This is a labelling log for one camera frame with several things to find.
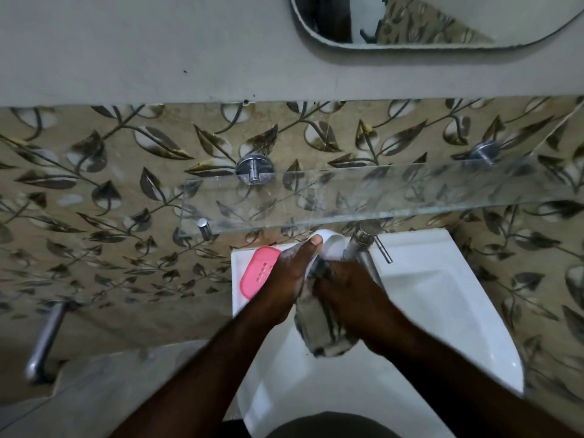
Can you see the person's right hand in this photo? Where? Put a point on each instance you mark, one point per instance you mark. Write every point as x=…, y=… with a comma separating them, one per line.
x=360, y=301

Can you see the person's left hand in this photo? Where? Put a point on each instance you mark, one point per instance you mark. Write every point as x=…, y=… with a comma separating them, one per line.
x=285, y=278

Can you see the person's left thumb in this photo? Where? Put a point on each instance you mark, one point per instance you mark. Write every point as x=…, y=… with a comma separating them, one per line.
x=306, y=251

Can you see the grey wet cloth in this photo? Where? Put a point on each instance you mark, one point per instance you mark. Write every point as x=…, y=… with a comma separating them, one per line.
x=321, y=314

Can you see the person's left forearm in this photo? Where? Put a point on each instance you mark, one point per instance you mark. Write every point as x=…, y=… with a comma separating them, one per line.
x=196, y=374

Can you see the person's right forearm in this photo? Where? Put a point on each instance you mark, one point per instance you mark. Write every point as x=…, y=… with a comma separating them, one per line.
x=465, y=383

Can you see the pink soap dish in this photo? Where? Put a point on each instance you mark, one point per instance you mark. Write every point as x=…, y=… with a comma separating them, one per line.
x=259, y=271

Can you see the chrome faucet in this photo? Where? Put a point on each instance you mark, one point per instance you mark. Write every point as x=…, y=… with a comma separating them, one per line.
x=367, y=250

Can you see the chrome shelf pin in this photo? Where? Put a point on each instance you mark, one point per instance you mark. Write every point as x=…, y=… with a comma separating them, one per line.
x=205, y=228

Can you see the white ceramic sink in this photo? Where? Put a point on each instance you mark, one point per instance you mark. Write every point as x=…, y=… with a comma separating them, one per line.
x=433, y=314

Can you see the person's dark shirt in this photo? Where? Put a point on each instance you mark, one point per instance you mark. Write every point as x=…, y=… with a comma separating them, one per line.
x=333, y=426

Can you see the chrome pipe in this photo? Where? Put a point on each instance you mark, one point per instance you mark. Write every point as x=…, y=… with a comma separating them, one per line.
x=43, y=342

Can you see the glass wall shelf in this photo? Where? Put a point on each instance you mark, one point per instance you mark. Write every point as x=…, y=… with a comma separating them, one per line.
x=374, y=196

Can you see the chrome shelf bracket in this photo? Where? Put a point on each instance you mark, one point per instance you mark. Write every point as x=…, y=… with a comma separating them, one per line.
x=253, y=170
x=483, y=153

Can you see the wall mirror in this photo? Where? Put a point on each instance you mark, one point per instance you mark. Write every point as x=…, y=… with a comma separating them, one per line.
x=433, y=20

